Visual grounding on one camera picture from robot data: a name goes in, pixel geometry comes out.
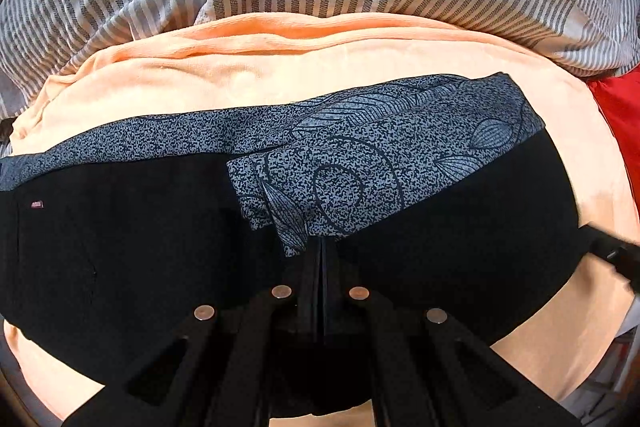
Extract black pants with blue-grey trim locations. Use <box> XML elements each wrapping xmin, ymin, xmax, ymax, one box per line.
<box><xmin>0</xmin><ymin>72</ymin><xmax>587</xmax><ymax>414</ymax></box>

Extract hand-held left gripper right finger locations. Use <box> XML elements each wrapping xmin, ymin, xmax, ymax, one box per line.
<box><xmin>320</xmin><ymin>247</ymin><xmax>581</xmax><ymax>427</ymax></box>

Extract peach blanket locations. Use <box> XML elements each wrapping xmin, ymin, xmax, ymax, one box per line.
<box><xmin>2</xmin><ymin>11</ymin><xmax>640</xmax><ymax>427</ymax></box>

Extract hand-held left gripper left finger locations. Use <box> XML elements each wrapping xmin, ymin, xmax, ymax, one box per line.
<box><xmin>62</xmin><ymin>247</ymin><xmax>321</xmax><ymax>427</ymax></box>

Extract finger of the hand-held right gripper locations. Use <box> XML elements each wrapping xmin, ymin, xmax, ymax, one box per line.
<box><xmin>581</xmin><ymin>223</ymin><xmax>640</xmax><ymax>294</ymax></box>

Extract red embroidered pillow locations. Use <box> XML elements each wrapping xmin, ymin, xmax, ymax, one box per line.
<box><xmin>586</xmin><ymin>69</ymin><xmax>640</xmax><ymax>164</ymax></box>

